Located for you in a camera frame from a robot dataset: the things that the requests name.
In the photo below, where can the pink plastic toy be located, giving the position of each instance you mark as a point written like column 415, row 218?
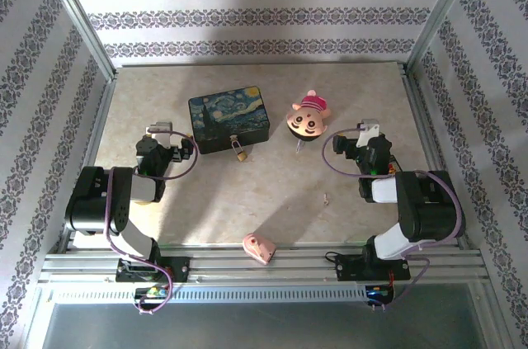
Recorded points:
column 259, row 246

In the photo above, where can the aluminium side rail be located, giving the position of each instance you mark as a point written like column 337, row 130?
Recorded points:
column 88, row 159
column 429, row 118

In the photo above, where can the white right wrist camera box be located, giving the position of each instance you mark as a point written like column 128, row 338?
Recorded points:
column 368, row 132

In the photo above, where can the plush doll head pink hat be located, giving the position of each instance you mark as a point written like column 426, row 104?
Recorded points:
column 307, row 120

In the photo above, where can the starry night painted tin box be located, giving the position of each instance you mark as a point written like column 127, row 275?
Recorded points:
column 227, row 118

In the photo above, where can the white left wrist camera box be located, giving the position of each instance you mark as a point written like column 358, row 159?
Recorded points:
column 161, row 132

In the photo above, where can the aluminium frame post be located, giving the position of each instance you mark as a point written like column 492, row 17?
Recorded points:
column 78, row 15
column 441, row 15

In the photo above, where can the aluminium front rail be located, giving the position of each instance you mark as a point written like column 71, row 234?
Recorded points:
column 264, row 270

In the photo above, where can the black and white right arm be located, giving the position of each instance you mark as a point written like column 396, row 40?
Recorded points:
column 429, row 208

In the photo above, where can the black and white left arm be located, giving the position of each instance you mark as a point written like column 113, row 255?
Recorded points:
column 95, row 200

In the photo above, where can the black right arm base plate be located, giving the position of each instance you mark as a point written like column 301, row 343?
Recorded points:
column 350, row 268

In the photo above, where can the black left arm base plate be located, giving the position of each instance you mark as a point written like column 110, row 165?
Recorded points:
column 179, row 270

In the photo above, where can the small brass padlock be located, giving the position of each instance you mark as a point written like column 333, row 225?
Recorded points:
column 241, row 156

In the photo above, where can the grey metal sheet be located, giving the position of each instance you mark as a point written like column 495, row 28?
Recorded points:
column 264, row 326

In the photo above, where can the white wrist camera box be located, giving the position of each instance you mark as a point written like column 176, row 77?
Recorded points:
column 368, row 132
column 161, row 132

